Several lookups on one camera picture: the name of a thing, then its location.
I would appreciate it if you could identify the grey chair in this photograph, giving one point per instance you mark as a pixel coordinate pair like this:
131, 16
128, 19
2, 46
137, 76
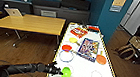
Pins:
48, 13

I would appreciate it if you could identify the silver laptop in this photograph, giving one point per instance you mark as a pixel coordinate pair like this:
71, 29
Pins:
13, 12

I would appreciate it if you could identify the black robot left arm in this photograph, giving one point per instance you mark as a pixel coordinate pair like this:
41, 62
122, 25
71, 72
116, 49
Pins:
16, 68

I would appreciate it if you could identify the blue colourful puzzle box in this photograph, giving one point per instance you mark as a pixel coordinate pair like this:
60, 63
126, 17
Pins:
89, 49

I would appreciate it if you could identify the yellow game table white top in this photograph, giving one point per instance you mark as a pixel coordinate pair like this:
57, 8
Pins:
83, 64

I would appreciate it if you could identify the yellow plastic bowl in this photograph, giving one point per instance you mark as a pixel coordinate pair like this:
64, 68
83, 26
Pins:
73, 40

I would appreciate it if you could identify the green plastic bowl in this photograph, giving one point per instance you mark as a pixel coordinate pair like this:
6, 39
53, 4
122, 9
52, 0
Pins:
67, 73

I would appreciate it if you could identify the black red flat case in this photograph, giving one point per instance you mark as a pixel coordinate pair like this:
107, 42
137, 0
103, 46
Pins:
93, 28

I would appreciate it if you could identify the yellow wall sign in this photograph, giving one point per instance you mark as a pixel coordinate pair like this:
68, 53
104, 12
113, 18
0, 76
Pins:
118, 3

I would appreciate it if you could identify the orange plastic bowl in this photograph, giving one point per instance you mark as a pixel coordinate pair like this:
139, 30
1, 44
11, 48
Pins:
101, 59

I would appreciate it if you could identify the dark grey sofa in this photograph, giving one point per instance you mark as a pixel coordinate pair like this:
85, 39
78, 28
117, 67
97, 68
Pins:
61, 6

